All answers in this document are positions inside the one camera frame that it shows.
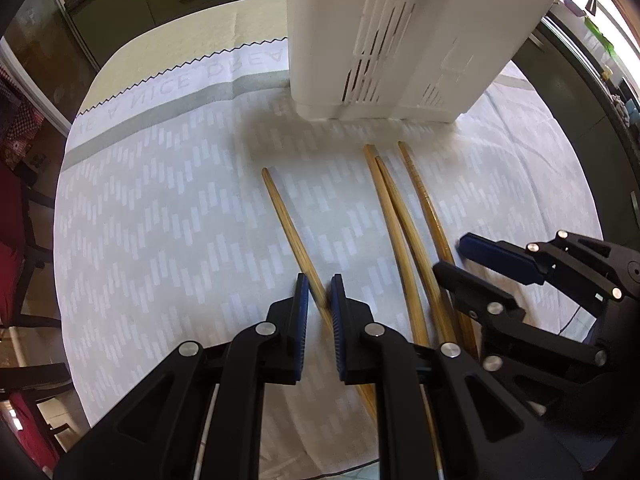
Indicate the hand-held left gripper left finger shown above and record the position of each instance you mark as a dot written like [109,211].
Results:
[301,330]

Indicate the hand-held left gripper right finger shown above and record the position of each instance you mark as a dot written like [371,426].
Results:
[337,330]

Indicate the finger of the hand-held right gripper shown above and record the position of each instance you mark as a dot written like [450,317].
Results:
[460,285]
[495,256]

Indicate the red-banded wooden chopstick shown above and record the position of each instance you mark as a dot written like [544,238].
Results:
[425,192]

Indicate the white plastic utensil holder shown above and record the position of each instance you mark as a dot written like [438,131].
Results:
[400,35]

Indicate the patterned light blue tablecloth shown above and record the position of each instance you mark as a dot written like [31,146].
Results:
[175,210]

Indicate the black kitchen countertop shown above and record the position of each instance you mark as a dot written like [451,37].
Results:
[595,90]

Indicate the dark green sink cabinet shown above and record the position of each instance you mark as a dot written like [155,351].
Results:
[550,60]

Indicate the green plastic basket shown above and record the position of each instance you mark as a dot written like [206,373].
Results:
[600,37]

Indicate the purple sponge holder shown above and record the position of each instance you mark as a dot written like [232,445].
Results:
[572,4]

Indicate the red upholstered wooden chair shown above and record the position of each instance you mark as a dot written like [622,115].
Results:
[30,410]
[17,260]

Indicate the checked red apron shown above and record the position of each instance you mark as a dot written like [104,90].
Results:
[20,120]

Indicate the glass sliding door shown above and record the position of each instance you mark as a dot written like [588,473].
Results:
[45,50]

